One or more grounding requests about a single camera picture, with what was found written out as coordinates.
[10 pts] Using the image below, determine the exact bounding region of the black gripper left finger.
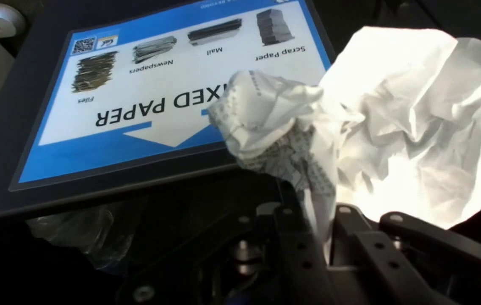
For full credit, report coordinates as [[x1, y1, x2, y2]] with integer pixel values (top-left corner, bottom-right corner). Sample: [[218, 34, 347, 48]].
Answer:
[[118, 202, 332, 305]]

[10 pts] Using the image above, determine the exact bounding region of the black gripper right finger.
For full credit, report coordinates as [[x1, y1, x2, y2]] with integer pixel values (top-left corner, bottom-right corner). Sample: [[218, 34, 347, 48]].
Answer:
[[326, 202, 481, 305]]

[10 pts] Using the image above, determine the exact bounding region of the large printed paper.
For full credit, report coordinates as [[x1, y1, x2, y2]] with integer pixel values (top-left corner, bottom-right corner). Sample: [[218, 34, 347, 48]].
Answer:
[[205, 24, 481, 268]]

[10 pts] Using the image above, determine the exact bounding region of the bin with black liner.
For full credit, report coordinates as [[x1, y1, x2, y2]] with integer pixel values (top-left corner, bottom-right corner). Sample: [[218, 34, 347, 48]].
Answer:
[[25, 197, 145, 276]]

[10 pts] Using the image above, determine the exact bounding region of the black bin door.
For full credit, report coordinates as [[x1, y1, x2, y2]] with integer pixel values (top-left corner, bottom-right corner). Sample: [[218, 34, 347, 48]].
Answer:
[[0, 0, 365, 227]]

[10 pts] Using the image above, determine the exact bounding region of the blue mixed paper sign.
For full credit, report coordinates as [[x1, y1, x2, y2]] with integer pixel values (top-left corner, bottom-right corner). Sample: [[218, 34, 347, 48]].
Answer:
[[8, 0, 333, 193]]

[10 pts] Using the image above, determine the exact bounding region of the white round door stop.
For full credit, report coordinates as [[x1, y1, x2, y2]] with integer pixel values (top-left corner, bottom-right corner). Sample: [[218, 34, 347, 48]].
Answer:
[[0, 2, 28, 41]]

